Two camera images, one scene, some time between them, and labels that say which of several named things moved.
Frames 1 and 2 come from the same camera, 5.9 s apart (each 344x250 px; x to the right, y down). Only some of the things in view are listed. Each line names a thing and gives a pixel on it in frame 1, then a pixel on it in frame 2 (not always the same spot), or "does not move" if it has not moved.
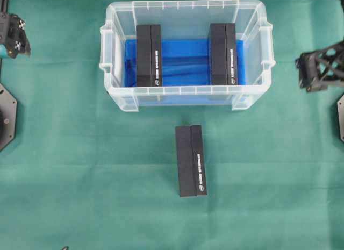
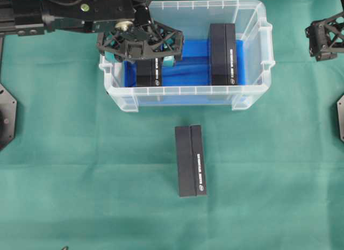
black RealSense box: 223,54 does not move
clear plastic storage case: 170,52 does not move
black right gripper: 322,68 to 326,37
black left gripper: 13,34 to 142,39
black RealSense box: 190,161 does not move
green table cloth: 84,174 does not move
